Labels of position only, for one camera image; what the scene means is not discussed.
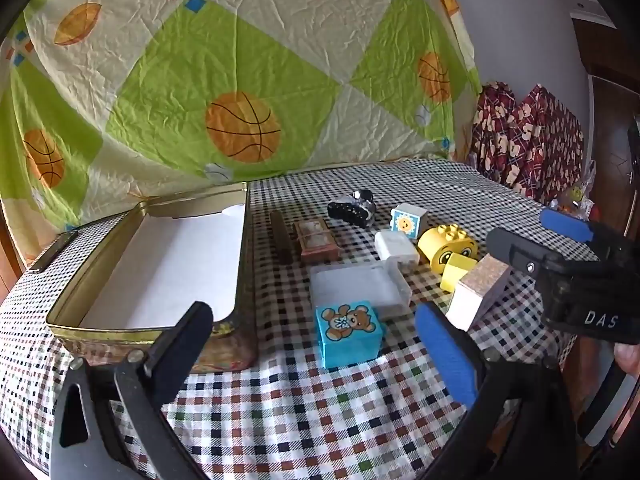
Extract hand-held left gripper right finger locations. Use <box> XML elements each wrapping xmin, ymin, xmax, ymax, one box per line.
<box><xmin>414</xmin><ymin>302</ymin><xmax>621</xmax><ymax>480</ymax></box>

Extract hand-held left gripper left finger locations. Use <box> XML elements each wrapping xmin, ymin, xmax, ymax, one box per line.
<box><xmin>50</xmin><ymin>301</ymin><xmax>216</xmax><ymax>480</ymax></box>

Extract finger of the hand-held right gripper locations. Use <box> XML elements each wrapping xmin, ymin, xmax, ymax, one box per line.
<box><xmin>486</xmin><ymin>227</ymin><xmax>561</xmax><ymax>276</ymax></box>
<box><xmin>540</xmin><ymin>208</ymin><xmax>626</xmax><ymax>256</ymax></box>

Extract gold tin box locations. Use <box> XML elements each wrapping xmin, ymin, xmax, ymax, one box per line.
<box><xmin>46</xmin><ymin>181</ymin><xmax>258</xmax><ymax>373</ymax></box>

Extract white speckled block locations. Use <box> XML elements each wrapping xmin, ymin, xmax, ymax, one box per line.
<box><xmin>445</xmin><ymin>254</ymin><xmax>513</xmax><ymax>332</ymax></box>

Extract yellow face toy block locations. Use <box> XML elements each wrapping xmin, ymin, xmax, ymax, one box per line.
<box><xmin>417</xmin><ymin>223</ymin><xmax>477</xmax><ymax>275</ymax></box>

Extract white charger plug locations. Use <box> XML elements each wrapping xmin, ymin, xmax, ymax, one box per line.
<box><xmin>375</xmin><ymin>230</ymin><xmax>420</xmax><ymax>267</ymax></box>

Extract brown harmonica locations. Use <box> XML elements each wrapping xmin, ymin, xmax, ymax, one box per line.
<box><xmin>270</xmin><ymin>210</ymin><xmax>295</xmax><ymax>265</ymax></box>

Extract brown framed tile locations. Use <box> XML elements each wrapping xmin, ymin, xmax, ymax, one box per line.
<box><xmin>292</xmin><ymin>217</ymin><xmax>342</xmax><ymax>264</ymax></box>

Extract black patterned hair claw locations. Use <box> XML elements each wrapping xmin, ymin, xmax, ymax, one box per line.
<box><xmin>327</xmin><ymin>189</ymin><xmax>377</xmax><ymax>228</ymax></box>

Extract person's right hand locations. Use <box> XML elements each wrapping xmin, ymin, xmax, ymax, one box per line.
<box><xmin>614</xmin><ymin>344</ymin><xmax>640</xmax><ymax>378</ymax></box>

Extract small colourful toy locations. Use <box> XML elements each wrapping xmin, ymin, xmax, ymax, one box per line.
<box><xmin>547</xmin><ymin>160</ymin><xmax>601</xmax><ymax>221</ymax></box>

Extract small yellow toy block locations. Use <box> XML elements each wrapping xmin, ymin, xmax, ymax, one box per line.
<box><xmin>440</xmin><ymin>252</ymin><xmax>478</xmax><ymax>293</ymax></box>

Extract red bear print cloth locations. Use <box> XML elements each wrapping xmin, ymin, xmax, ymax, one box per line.
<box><xmin>470</xmin><ymin>80</ymin><xmax>586</xmax><ymax>206</ymax></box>

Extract blue bear picture block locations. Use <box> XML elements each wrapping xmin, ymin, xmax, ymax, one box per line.
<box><xmin>315</xmin><ymin>301</ymin><xmax>386</xmax><ymax>370</ymax></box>

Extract dark wooden cabinet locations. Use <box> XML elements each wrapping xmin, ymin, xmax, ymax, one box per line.
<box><xmin>570</xmin><ymin>7</ymin><xmax>640</xmax><ymax>241</ymax></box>

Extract clear plastic box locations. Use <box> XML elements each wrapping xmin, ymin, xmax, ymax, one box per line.
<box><xmin>309</xmin><ymin>260</ymin><xmax>413</xmax><ymax>321</ymax></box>

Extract blue sun toy block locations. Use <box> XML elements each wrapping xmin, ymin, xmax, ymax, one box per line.
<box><xmin>389</xmin><ymin>203</ymin><xmax>429</xmax><ymax>241</ymax></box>

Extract checkered tablecloth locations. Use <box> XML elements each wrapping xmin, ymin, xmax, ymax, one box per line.
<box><xmin>0</xmin><ymin>157</ymin><xmax>601</xmax><ymax>480</ymax></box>

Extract black smartphone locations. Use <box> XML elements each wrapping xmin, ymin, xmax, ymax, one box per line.
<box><xmin>27</xmin><ymin>230</ymin><xmax>78</xmax><ymax>273</ymax></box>

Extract green basketball print sheet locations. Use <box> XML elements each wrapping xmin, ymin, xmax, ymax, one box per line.
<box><xmin>0</xmin><ymin>0</ymin><xmax>483</xmax><ymax>241</ymax></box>

